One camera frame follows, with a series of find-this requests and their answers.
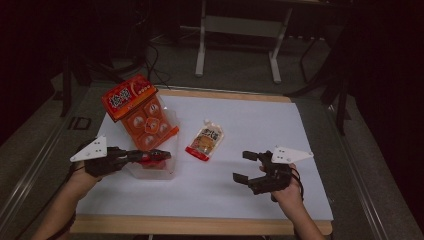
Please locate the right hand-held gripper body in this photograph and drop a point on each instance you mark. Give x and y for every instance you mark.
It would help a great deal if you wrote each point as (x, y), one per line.
(278, 176)

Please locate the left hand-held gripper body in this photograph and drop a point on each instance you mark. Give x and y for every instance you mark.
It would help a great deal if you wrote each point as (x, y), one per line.
(95, 151)

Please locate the red and black snack packet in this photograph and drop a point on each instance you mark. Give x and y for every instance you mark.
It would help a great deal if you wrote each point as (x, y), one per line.
(153, 166)

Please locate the clear plastic container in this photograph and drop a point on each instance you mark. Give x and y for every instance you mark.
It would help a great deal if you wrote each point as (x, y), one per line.
(169, 168)

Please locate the large orange snack packet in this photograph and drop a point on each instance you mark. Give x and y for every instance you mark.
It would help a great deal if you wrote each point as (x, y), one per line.
(140, 113)

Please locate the tan sauce pouch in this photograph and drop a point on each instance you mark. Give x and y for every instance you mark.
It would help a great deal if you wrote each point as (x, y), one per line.
(206, 140)

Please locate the person's right hand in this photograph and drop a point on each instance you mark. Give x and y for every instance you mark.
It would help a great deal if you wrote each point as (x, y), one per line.
(290, 199)

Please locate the person's left hand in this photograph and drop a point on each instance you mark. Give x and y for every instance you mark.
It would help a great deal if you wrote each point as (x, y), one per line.
(81, 183)

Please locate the white table mat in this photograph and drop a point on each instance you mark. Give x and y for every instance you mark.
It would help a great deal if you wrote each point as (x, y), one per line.
(250, 126)

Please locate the floor socket plate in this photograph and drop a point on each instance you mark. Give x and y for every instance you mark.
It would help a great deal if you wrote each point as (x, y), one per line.
(79, 123)

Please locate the black stand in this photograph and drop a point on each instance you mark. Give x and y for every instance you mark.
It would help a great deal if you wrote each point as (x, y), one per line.
(66, 86)

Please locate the dark chair legs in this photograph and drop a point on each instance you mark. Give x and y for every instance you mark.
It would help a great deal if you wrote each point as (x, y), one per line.
(341, 100)

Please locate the metal floor rail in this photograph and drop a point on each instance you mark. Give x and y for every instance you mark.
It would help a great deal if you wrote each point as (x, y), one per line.
(358, 180)
(30, 180)

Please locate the white metal desk frame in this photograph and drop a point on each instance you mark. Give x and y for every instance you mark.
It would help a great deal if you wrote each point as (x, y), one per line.
(243, 26)

